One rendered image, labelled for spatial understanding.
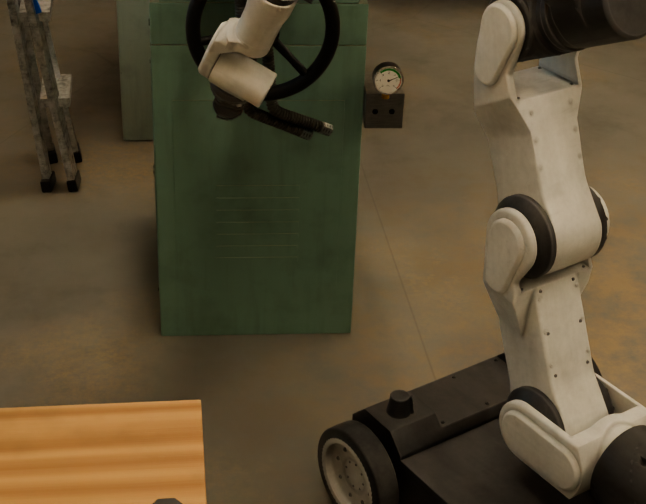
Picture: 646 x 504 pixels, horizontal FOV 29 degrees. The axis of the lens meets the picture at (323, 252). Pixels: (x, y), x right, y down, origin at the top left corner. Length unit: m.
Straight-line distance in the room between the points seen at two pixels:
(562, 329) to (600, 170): 1.67
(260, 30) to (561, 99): 0.50
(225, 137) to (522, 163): 0.81
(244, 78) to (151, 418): 0.60
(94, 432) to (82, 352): 1.10
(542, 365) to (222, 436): 0.75
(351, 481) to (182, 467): 0.72
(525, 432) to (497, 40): 0.67
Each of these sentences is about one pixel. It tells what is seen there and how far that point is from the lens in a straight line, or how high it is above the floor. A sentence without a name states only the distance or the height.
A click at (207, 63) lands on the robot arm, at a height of 0.86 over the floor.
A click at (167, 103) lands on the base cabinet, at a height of 0.58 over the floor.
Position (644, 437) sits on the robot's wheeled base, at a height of 0.36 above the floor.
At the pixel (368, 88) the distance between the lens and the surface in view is 2.63.
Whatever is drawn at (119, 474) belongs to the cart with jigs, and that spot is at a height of 0.53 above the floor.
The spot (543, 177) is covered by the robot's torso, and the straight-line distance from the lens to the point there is 2.06.
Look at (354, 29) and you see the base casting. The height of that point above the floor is 0.75.
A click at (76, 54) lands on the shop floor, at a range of 4.50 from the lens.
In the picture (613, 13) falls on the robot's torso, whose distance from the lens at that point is 1.89.
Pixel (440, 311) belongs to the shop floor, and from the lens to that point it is 3.04.
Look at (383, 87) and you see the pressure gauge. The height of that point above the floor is 0.64.
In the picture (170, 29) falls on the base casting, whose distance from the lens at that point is 2.57.
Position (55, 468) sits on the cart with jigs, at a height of 0.53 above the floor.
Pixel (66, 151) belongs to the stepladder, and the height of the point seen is 0.12.
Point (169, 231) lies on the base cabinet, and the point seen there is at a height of 0.28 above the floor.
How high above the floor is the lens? 1.64
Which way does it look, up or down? 30 degrees down
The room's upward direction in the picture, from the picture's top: 2 degrees clockwise
